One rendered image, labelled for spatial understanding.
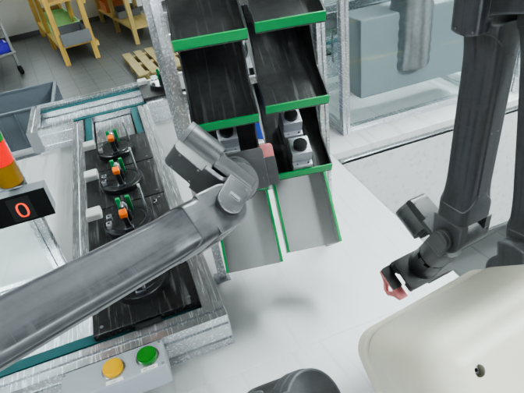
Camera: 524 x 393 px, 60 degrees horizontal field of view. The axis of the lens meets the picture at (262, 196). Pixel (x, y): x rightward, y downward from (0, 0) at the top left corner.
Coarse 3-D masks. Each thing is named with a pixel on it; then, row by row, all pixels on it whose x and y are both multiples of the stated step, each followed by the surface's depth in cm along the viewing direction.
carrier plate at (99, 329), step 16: (176, 272) 112; (176, 288) 107; (192, 288) 106; (112, 304) 105; (144, 304) 104; (160, 304) 103; (176, 304) 103; (192, 304) 103; (96, 320) 102; (112, 320) 101; (128, 320) 101; (144, 320) 101; (96, 336) 98; (112, 336) 100
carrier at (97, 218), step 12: (120, 204) 126; (132, 204) 133; (144, 204) 132; (156, 204) 137; (96, 216) 134; (108, 216) 129; (132, 216) 128; (144, 216) 129; (156, 216) 132; (96, 228) 131; (108, 228) 126; (120, 228) 126; (132, 228) 124; (96, 240) 126; (108, 240) 125
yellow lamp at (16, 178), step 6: (12, 162) 96; (0, 168) 94; (6, 168) 95; (12, 168) 96; (18, 168) 98; (0, 174) 95; (6, 174) 95; (12, 174) 96; (18, 174) 98; (0, 180) 96; (6, 180) 96; (12, 180) 97; (18, 180) 98; (0, 186) 97; (6, 186) 97; (12, 186) 97
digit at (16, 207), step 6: (18, 198) 99; (24, 198) 99; (6, 204) 98; (12, 204) 99; (18, 204) 99; (24, 204) 100; (30, 204) 100; (12, 210) 100; (18, 210) 100; (24, 210) 100; (30, 210) 101; (12, 216) 100; (18, 216) 101; (24, 216) 101; (30, 216) 102; (36, 216) 102
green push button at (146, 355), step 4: (144, 348) 94; (148, 348) 94; (152, 348) 94; (140, 352) 93; (144, 352) 93; (148, 352) 93; (152, 352) 93; (156, 352) 93; (136, 356) 93; (140, 356) 92; (144, 356) 92; (148, 356) 92; (152, 356) 92; (156, 356) 93; (140, 360) 91; (144, 360) 91; (148, 360) 91; (152, 360) 92; (144, 364) 92
